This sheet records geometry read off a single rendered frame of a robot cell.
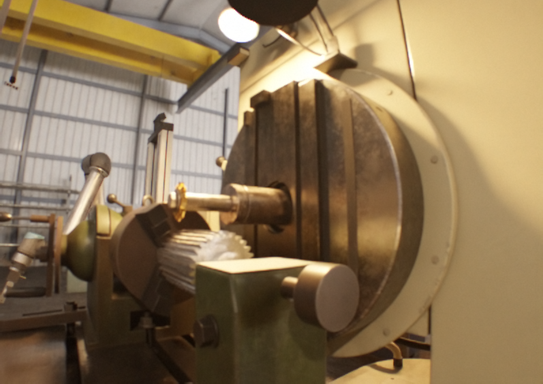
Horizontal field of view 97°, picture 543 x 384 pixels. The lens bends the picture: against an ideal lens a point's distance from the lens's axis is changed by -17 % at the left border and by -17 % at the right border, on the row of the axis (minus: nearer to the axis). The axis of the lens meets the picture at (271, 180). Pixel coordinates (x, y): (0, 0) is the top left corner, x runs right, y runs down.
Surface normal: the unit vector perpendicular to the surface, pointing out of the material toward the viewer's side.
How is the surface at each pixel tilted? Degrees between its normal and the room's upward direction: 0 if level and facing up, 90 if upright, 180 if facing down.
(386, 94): 90
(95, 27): 90
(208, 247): 90
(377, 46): 90
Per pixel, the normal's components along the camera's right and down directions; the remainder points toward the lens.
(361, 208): -0.79, -0.10
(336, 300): 0.61, -0.13
